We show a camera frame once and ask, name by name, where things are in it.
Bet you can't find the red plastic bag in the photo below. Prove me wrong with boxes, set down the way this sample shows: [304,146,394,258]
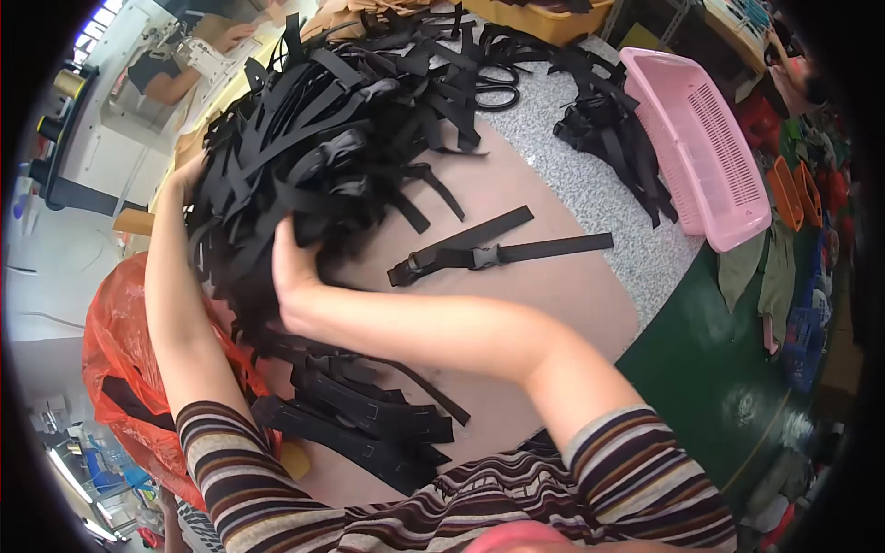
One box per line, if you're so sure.
[82,252,284,512]

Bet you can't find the big bundle of black straps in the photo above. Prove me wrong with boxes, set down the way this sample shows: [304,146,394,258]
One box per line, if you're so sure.
[181,12,489,360]

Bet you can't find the pink plastic basket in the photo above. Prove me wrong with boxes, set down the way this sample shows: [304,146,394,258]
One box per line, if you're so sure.
[618,47,773,254]

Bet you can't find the person's left hand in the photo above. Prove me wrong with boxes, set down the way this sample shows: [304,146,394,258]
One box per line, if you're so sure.
[168,153,208,206]

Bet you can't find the flat pile of black straps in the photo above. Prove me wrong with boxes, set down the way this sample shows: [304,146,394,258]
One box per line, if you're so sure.
[250,335,472,497]

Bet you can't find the green cloth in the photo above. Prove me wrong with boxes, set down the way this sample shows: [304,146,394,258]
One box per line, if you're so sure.
[716,220,797,347]

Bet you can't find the heap of black buckle straps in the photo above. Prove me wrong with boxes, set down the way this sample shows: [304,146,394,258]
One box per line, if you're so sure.
[480,24,680,229]

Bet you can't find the blue plastic crate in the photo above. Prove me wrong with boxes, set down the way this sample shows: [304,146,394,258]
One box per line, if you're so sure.
[781,304,828,394]

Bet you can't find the white sewing machine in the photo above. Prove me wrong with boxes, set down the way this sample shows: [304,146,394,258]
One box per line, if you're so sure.
[138,17,233,80]

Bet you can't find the person's right hand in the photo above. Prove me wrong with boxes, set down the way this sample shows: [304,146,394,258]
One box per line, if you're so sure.
[271,214,327,334]

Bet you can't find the single black strap with buckle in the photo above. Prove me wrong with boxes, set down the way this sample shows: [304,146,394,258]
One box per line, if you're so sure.
[386,205,615,288]

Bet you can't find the person's right fingers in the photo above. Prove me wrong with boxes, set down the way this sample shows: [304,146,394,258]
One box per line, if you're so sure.
[272,214,323,266]

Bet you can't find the black scissors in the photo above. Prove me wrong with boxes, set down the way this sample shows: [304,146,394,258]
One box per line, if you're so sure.
[474,64,521,113]

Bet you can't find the black thread spool stand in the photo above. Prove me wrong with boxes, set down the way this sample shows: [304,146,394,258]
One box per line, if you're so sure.
[29,61,149,218]

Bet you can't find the brown cardboard mat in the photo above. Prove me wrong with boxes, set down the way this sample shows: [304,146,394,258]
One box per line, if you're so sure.
[170,122,641,510]

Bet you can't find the person's body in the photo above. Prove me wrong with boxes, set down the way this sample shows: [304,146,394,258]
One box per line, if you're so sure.
[176,359,738,553]

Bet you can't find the yellow plastic bin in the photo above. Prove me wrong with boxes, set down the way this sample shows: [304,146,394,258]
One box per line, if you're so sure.
[462,0,615,48]

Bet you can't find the orange plastic baskets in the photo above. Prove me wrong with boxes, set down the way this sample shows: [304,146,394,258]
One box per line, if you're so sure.
[766,156,825,233]

